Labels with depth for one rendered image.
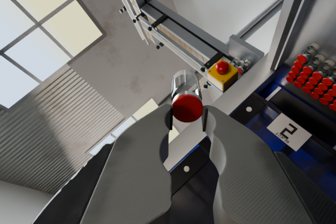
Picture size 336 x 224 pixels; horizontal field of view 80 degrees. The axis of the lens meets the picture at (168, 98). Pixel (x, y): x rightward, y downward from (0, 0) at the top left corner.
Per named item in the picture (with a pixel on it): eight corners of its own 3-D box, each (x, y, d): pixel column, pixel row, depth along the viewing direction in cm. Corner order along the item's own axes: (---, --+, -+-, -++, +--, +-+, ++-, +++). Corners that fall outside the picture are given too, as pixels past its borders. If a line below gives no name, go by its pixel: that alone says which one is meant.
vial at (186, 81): (199, 69, 16) (205, 93, 13) (197, 93, 18) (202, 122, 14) (172, 68, 17) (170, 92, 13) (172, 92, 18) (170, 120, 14)
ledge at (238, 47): (258, 76, 76) (254, 79, 76) (231, 58, 82) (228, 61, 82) (264, 52, 64) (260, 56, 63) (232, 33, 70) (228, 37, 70)
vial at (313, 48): (317, 52, 46) (304, 64, 45) (308, 47, 47) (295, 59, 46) (321, 45, 44) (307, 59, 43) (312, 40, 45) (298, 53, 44)
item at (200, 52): (265, 66, 72) (234, 96, 70) (259, 87, 85) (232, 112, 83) (152, -5, 105) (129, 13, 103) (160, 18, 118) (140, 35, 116)
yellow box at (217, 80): (238, 81, 69) (223, 95, 68) (222, 69, 72) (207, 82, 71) (239, 68, 62) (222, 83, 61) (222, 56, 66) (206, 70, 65)
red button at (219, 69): (231, 71, 64) (222, 79, 63) (222, 64, 66) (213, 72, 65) (232, 64, 61) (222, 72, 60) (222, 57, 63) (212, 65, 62)
